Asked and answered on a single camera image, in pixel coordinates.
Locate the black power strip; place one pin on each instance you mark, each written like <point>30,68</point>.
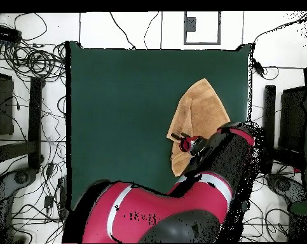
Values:
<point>3,33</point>

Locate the black stand frame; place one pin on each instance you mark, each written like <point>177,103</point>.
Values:
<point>35,122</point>
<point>269,114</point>

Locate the tan terry towel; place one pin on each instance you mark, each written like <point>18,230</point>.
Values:
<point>204,109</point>

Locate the grey office chair base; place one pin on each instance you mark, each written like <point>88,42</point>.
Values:
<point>282,185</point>
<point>5,185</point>

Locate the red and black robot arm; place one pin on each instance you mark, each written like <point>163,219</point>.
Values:
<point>155,208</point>

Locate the dark green table cloth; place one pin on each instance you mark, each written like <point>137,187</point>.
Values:
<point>117,114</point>

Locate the black power adapter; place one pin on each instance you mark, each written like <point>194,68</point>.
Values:
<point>48,200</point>
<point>49,169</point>
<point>258,68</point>

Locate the black box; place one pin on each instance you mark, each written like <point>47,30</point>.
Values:
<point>3,106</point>
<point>293,119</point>

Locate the grey floor hatch frame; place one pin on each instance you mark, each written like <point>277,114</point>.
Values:
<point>190,24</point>

